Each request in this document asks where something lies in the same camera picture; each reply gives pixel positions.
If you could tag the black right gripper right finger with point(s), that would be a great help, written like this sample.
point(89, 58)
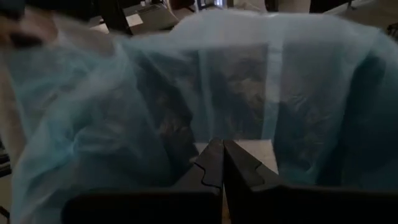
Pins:
point(239, 174)

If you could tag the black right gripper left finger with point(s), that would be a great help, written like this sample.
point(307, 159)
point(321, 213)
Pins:
point(211, 174)

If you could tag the blue plastic trash bag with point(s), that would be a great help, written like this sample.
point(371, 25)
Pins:
point(93, 109)

